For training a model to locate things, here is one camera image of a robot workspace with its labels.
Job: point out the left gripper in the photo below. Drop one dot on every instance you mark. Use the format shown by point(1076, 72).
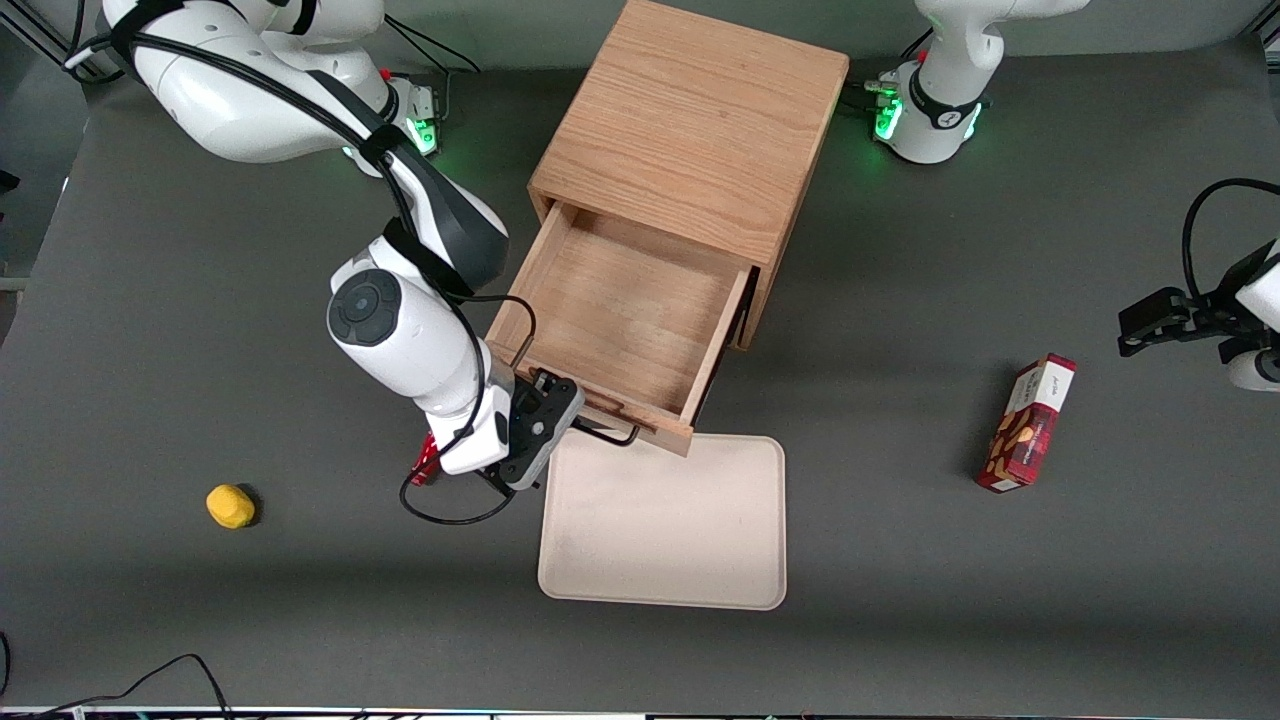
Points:
point(1216, 309)

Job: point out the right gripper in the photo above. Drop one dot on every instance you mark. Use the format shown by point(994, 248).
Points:
point(526, 401)

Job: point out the wooden drawer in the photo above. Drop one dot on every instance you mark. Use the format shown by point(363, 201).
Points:
point(620, 300)

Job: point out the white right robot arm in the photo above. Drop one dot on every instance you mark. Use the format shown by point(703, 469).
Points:
point(250, 100)

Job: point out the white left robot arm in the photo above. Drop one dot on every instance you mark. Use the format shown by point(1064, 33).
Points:
point(940, 120)

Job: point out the wooden drawer cabinet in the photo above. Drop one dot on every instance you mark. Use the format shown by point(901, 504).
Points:
point(690, 110)

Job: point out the cream rectangular tray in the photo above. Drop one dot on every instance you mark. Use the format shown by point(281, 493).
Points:
point(660, 530)

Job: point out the red Coca-Cola bottle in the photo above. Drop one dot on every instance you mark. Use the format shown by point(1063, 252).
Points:
point(428, 462)

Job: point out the red cookie box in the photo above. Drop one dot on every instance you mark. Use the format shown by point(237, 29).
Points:
point(1030, 425)

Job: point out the yellow toy fruit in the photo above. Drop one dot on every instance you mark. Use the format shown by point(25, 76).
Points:
point(230, 506)

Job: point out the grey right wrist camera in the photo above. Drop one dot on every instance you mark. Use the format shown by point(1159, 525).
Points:
point(545, 440)

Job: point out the aluminium frame rail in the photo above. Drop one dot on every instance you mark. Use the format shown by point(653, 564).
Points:
point(45, 45)

